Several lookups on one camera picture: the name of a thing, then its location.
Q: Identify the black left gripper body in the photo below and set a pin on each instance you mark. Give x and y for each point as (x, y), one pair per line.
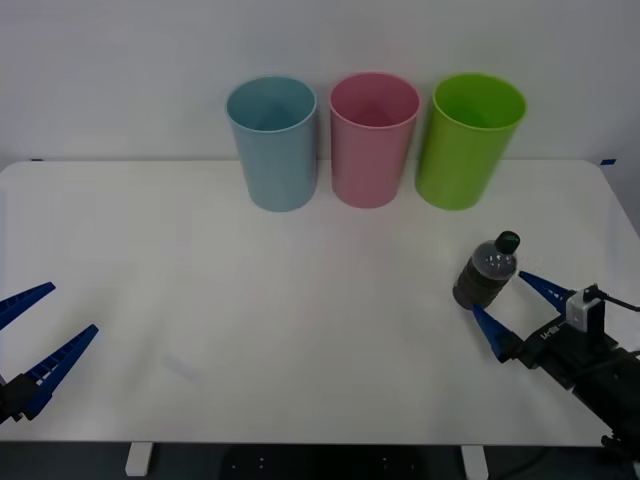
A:
(4, 402)

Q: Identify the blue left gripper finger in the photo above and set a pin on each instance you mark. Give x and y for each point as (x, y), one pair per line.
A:
(22, 300)
(55, 362)

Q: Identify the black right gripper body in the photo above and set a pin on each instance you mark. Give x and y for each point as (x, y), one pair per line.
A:
(570, 355)

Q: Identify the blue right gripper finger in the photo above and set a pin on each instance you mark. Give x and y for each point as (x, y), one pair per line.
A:
(492, 330)
(545, 290)

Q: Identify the dark plastic bottle black cap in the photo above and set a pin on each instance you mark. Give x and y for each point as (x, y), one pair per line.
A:
(487, 277)

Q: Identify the silver and black right arm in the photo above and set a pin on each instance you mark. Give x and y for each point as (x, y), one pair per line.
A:
(622, 400)

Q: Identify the white table leg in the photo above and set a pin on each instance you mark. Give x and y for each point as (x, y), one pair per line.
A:
(137, 459)
(475, 462)

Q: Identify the green plastic bin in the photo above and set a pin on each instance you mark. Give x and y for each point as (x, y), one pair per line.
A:
(462, 155)

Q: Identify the pink plastic bin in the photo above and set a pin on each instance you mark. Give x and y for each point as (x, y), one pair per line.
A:
(370, 150)

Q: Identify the pale blue plastic bin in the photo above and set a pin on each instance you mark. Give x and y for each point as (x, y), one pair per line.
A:
(277, 150)

